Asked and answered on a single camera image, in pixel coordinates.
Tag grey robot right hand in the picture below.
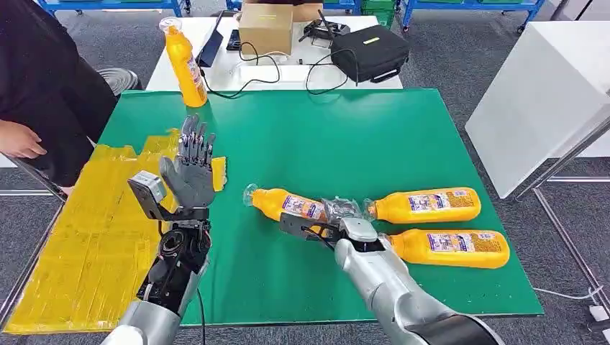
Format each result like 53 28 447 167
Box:
320 195 368 228

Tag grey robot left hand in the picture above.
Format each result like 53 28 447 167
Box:
159 114 217 209

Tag orange drink bottle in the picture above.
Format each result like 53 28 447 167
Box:
363 187 483 226
242 183 330 235
159 17 209 109
386 229 511 270

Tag green table mat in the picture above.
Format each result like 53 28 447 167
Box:
97 88 545 328

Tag round ribbed grey stool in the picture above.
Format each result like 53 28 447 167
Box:
97 67 143 96

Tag white side table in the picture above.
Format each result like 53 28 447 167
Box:
145 15 404 93

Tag yellow plastic sheet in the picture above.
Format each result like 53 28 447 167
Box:
4 128 229 335

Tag dark blue tablet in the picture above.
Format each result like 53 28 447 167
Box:
196 10 225 68

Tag black zipped carry case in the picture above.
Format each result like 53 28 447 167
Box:
329 24 411 85

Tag brown cardboard box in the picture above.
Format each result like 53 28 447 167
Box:
237 4 294 56

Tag person's hand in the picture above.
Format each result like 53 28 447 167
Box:
0 119 48 160

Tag black remote controller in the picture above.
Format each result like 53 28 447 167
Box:
299 9 352 47

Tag person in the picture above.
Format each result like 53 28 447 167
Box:
0 0 118 190

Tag blue metal rack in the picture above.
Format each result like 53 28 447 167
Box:
36 0 193 18
225 0 362 16
399 0 547 35

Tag green plastic crate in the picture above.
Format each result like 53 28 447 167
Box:
360 0 397 30

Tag white cabinet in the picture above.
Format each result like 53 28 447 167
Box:
465 21 610 200

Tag white floor power strip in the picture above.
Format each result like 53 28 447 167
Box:
588 304 610 335

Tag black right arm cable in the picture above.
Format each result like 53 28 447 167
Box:
300 225 337 253

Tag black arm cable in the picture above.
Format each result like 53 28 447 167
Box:
196 287 207 345
300 225 337 253

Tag dark right wrist camera box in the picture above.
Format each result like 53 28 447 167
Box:
279 212 342 242

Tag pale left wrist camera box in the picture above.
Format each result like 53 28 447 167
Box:
127 170 168 221

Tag long looped black cable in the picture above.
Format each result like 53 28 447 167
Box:
199 41 283 101

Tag black cable by case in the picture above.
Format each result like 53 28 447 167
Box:
304 47 360 96

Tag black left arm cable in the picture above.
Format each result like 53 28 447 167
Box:
196 287 207 345

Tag steel frame bar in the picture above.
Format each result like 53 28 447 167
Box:
0 154 68 204

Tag steel table frame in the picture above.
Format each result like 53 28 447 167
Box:
514 116 610 316

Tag white floor cable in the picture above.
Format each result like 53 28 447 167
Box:
532 285 604 303

